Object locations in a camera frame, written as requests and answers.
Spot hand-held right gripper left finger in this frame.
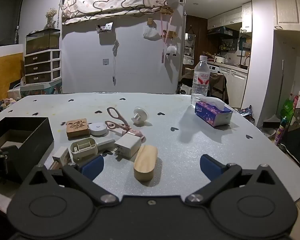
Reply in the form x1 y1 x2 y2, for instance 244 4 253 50
22 155 119 207

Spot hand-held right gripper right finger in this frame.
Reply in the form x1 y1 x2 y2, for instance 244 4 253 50
185 154 285 205

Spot carved square wooden block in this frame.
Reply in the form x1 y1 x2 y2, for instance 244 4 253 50
66 118 90 139

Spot black rectangular box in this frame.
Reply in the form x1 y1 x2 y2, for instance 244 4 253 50
0 117 54 183

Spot white plastic case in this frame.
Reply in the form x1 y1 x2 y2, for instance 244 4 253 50
70 137 99 163

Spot small white and brown box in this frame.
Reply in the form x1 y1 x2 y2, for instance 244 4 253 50
50 147 72 171

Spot white round tape measure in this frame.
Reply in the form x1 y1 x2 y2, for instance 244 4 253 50
88 122 108 137

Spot white charger plug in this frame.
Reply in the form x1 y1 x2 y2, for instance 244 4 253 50
114 133 142 162

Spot purple tissue box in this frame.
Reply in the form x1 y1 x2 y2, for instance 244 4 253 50
195 99 233 127

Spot pink eyelash curler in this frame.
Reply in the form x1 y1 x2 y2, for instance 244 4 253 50
105 107 131 134

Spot oval wooden box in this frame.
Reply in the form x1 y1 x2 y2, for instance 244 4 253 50
133 145 158 182

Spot small pink case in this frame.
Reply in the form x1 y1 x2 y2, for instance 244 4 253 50
126 128 146 141

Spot pile of plush toys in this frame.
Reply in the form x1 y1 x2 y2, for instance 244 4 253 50
0 96 22 118

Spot white round knob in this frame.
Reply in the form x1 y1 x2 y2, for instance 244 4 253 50
133 106 150 123

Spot chair with dark clothes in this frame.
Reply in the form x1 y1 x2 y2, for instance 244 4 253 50
176 67 230 106

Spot clear water bottle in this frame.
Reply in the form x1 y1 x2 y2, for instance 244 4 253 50
190 55 211 107

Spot white kitchen base cabinets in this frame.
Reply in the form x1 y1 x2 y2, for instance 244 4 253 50
208 64 249 108

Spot teal cabinet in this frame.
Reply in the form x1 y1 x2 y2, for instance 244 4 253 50
19 81 63 96

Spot white drawer unit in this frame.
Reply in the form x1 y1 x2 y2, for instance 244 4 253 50
24 50 62 85

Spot glass aquarium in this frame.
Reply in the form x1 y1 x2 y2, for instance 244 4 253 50
25 28 61 55

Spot hanging white cloth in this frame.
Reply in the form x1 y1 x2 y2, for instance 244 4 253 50
143 26 161 41

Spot dark window curtain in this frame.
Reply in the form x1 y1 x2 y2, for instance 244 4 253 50
0 0 28 48

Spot dried flower bunch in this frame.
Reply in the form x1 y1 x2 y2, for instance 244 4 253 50
45 8 58 29

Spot hanging white cable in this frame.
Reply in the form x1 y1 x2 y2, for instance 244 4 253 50
111 39 119 86

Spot wall mirror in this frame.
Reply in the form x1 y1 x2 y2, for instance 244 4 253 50
183 32 196 66

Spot white kitchen wall cabinets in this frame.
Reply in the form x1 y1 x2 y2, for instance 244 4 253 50
207 1 253 33

